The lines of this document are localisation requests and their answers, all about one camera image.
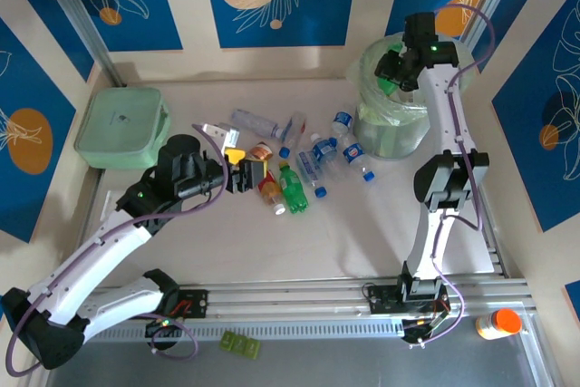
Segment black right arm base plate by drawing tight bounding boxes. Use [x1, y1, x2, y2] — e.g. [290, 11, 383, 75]
[366, 285, 450, 315]

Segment slotted grey cable duct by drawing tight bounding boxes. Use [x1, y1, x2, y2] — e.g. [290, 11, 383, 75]
[56, 318, 409, 343]

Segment mesh bin with green liner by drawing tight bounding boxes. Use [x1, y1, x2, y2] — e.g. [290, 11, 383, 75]
[346, 29, 476, 160]

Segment green soda bottle yellow cap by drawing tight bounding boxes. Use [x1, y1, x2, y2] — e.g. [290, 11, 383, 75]
[276, 160, 310, 215]

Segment clear bottle blue red label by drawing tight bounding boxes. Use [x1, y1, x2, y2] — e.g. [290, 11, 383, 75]
[278, 110, 308, 160]

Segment orange cap bottle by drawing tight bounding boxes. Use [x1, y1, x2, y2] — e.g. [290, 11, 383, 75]
[475, 308, 523, 341]

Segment small blue label water bottle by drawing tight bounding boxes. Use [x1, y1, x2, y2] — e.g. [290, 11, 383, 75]
[332, 109, 355, 137]

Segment plain clear plastic bottle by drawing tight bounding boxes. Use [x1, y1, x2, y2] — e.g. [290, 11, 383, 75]
[230, 108, 281, 140]

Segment red gold label bottle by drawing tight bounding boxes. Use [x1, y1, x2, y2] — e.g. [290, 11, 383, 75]
[256, 169, 286, 216]

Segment aluminium mounting rail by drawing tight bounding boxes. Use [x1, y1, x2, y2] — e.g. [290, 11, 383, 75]
[38, 274, 531, 329]

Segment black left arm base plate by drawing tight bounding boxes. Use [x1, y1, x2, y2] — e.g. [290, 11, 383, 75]
[125, 287, 210, 320]

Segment round logo bottle blue cap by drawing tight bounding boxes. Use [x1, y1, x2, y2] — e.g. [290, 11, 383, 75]
[340, 132, 377, 183]

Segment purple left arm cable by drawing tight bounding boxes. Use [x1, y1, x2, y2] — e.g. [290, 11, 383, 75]
[5, 122, 227, 377]

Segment brown coffee drink bottle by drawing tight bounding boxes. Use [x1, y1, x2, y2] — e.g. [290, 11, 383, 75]
[247, 140, 276, 162]

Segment small clear plastic sheet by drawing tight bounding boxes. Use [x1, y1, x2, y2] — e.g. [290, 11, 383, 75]
[103, 189, 121, 225]

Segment pale green zip pouch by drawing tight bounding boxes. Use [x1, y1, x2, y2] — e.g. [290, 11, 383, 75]
[73, 86, 172, 169]

